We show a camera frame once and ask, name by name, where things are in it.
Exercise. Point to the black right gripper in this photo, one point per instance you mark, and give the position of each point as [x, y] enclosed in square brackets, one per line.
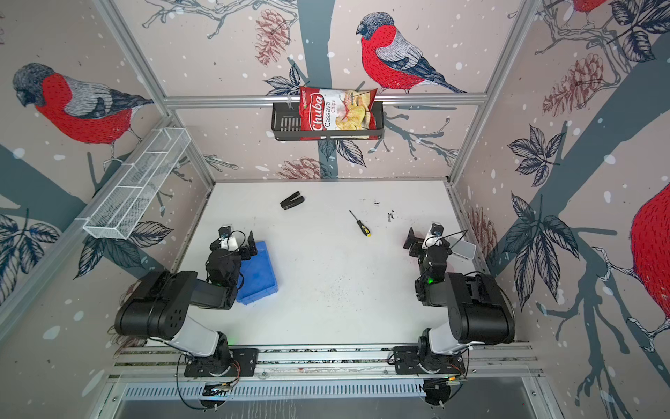
[416, 246]

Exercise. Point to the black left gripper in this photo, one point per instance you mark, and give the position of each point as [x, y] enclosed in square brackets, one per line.
[246, 254]

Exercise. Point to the yellow black screwdriver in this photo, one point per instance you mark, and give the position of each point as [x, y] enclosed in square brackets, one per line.
[363, 228]

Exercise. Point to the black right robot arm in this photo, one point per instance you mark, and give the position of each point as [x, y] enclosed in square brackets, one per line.
[477, 311]

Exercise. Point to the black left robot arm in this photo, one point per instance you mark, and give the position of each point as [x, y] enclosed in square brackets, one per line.
[157, 309]

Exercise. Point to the small grey box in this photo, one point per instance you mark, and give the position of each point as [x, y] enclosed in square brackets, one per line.
[462, 248]

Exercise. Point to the black stapler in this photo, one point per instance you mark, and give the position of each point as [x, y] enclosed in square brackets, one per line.
[292, 201]

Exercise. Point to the red cassava chips bag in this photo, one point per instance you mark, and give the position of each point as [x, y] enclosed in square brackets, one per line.
[329, 110]

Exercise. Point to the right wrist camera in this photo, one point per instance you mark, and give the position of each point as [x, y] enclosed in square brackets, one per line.
[434, 237]

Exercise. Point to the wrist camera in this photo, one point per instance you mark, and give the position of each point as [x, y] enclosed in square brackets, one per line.
[231, 239]
[434, 237]

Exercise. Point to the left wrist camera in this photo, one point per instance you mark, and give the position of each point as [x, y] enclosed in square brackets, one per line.
[231, 239]

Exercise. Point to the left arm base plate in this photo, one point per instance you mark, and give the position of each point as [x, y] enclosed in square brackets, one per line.
[236, 362]

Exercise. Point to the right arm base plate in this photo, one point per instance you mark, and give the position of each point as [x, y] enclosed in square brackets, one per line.
[411, 360]

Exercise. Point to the black wall basket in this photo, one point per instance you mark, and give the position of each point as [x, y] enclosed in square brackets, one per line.
[286, 126]

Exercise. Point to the white wire mesh shelf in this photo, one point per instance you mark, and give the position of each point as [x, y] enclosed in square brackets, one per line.
[122, 209]

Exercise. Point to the aluminium front rail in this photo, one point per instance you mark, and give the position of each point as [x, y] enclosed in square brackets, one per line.
[338, 362]

